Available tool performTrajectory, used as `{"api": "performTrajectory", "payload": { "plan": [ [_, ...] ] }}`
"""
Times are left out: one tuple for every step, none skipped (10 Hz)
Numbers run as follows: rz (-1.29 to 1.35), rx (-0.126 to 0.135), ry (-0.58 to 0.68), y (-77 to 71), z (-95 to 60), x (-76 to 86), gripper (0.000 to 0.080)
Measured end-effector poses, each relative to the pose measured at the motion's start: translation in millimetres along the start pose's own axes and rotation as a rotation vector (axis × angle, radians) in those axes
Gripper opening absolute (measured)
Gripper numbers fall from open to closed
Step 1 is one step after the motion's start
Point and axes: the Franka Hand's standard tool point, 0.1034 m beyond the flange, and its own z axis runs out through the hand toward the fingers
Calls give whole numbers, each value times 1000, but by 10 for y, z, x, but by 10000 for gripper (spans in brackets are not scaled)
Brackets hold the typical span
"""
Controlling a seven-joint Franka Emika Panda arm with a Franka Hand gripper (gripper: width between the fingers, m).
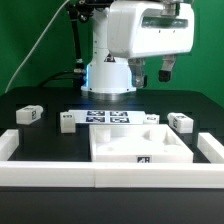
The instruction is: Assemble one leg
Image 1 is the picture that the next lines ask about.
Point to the white square tabletop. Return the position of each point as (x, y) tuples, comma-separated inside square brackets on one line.
[(137, 144)]

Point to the white base marker plate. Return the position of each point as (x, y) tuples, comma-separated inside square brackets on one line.
[(108, 116)]

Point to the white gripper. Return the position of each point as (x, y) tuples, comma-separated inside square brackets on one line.
[(142, 29)]

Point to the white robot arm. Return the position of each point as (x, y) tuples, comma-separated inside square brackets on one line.
[(109, 77)]

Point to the white U-shaped obstacle fence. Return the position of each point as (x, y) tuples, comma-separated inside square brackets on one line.
[(102, 175)]

